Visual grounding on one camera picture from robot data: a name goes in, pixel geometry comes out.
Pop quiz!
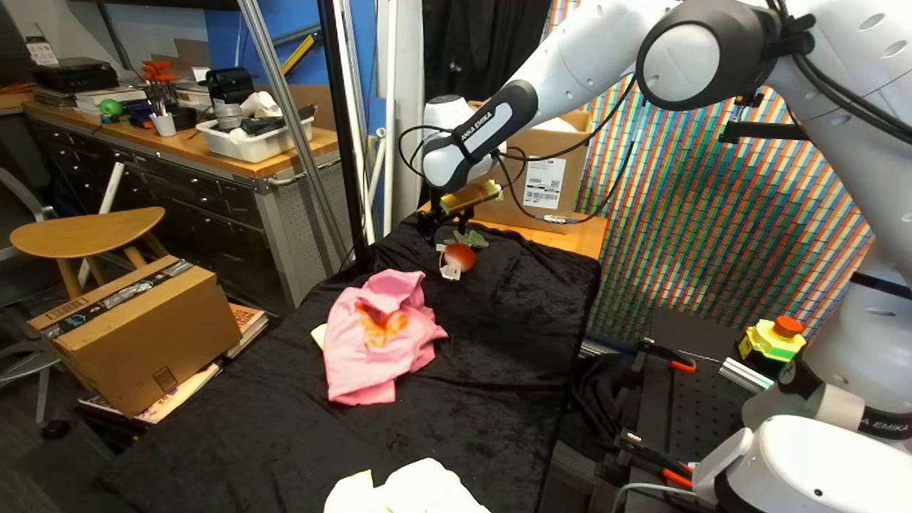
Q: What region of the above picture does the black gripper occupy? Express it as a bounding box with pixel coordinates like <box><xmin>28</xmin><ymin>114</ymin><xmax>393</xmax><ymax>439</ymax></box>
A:
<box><xmin>427</xmin><ymin>208</ymin><xmax>486</xmax><ymax>247</ymax></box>

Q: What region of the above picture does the pink cloth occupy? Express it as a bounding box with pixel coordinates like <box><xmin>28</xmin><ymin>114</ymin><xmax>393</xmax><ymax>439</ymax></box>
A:
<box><xmin>322</xmin><ymin>267</ymin><xmax>451</xmax><ymax>411</ymax></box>

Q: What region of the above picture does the cardboard box with white label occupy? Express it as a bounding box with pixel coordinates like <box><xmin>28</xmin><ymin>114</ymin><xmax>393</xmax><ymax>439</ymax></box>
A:
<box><xmin>446</xmin><ymin>97</ymin><xmax>595</xmax><ymax>224</ymax></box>

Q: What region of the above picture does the black vertical pole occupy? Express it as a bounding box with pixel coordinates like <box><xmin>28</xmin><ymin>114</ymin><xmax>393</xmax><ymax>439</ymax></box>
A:
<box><xmin>317</xmin><ymin>0</ymin><xmax>379</xmax><ymax>274</ymax></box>

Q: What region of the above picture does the white hanging curtain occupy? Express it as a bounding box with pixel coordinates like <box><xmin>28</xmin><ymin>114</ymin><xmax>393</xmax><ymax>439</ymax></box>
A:
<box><xmin>373</xmin><ymin>0</ymin><xmax>427</xmax><ymax>237</ymax></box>

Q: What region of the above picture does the black hanging curtain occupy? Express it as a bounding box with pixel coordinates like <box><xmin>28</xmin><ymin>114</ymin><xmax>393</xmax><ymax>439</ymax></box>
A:
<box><xmin>421</xmin><ymin>0</ymin><xmax>558</xmax><ymax>103</ymax></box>

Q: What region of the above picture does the silver aluminium pole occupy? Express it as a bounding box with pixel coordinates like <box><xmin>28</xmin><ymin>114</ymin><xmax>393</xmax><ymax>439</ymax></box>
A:
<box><xmin>236</xmin><ymin>0</ymin><xmax>352</xmax><ymax>278</ymax></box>

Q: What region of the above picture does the white plastic tray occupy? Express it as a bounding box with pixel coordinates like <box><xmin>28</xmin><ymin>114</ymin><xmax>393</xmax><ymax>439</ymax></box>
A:
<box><xmin>195</xmin><ymin>114</ymin><xmax>317</xmax><ymax>166</ymax></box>

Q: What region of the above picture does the wooden top grey workbench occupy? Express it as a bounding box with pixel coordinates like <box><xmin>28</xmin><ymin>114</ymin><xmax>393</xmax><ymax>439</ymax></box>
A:
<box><xmin>0</xmin><ymin>83</ymin><xmax>357</xmax><ymax>310</ymax></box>

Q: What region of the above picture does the black round appliance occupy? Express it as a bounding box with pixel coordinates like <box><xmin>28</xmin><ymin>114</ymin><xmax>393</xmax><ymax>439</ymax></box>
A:
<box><xmin>203</xmin><ymin>65</ymin><xmax>256</xmax><ymax>130</ymax></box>

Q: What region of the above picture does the cream white cloth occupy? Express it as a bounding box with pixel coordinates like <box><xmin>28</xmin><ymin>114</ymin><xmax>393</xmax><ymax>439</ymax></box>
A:
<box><xmin>322</xmin><ymin>456</ymin><xmax>494</xmax><ymax>513</ymax></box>

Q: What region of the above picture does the black velvet table cloth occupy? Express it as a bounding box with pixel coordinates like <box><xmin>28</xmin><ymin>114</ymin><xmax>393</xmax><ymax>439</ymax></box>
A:
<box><xmin>96</xmin><ymin>210</ymin><xmax>607</xmax><ymax>513</ymax></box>

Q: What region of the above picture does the blue backdrop board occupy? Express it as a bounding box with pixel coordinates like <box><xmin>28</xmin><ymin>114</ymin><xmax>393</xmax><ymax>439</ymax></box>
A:
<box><xmin>203</xmin><ymin>0</ymin><xmax>393</xmax><ymax>136</ymax></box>

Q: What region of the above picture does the black optical breadboard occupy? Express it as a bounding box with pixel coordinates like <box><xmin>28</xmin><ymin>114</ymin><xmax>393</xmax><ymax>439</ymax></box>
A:
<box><xmin>631</xmin><ymin>310</ymin><xmax>763</xmax><ymax>479</ymax></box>

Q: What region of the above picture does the white cup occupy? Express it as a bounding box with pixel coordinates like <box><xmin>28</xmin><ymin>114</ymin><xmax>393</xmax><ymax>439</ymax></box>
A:
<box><xmin>148</xmin><ymin>107</ymin><xmax>181</xmax><ymax>140</ymax></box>

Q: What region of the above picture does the silver metal bar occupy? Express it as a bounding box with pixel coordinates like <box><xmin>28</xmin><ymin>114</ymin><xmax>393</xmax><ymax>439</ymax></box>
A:
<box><xmin>718</xmin><ymin>354</ymin><xmax>782</xmax><ymax>392</ymax></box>

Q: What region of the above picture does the cardboard box with black tape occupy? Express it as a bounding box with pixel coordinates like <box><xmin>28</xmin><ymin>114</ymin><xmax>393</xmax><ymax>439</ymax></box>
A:
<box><xmin>25</xmin><ymin>254</ymin><xmax>245</xmax><ymax>418</ymax></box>

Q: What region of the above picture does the orange desk object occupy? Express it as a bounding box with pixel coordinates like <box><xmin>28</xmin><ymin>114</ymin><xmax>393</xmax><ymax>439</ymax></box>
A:
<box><xmin>141</xmin><ymin>53</ymin><xmax>185</xmax><ymax>90</ymax></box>

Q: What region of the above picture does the yellow emergency stop button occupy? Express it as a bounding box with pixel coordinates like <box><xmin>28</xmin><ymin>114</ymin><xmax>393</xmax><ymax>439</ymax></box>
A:
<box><xmin>739</xmin><ymin>310</ymin><xmax>810</xmax><ymax>365</ymax></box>

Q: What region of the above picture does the small green object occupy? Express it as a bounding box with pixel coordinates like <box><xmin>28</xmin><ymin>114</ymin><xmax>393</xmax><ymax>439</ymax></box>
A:
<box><xmin>95</xmin><ymin>94</ymin><xmax>129</xmax><ymax>126</ymax></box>

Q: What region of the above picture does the wooden stool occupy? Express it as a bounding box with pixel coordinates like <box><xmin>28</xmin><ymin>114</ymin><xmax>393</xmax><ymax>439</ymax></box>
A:
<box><xmin>7</xmin><ymin>203</ymin><xmax>171</xmax><ymax>300</ymax></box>

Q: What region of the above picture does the black printer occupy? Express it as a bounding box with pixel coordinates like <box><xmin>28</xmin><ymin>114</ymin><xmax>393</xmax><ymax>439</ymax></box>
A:
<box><xmin>28</xmin><ymin>56</ymin><xmax>124</xmax><ymax>97</ymax></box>

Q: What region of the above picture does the gold wrist camera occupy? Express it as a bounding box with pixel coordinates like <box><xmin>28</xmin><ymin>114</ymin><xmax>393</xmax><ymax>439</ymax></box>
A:
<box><xmin>437</xmin><ymin>176</ymin><xmax>505</xmax><ymax>216</ymax></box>

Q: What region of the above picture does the orange handled black clamp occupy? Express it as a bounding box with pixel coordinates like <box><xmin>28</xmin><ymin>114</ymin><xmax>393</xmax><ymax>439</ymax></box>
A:
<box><xmin>635</xmin><ymin>335</ymin><xmax>701</xmax><ymax>377</ymax></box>
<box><xmin>617</xmin><ymin>429</ymin><xmax>695</xmax><ymax>492</ymax></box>

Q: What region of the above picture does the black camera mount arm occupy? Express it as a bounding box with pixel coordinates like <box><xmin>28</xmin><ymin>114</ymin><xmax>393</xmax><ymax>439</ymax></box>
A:
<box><xmin>718</xmin><ymin>89</ymin><xmax>810</xmax><ymax>149</ymax></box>

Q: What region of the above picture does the thick black elbow cable bundle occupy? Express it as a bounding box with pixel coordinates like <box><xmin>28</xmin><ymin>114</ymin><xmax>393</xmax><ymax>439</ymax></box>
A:
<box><xmin>759</xmin><ymin>0</ymin><xmax>912</xmax><ymax>144</ymax></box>

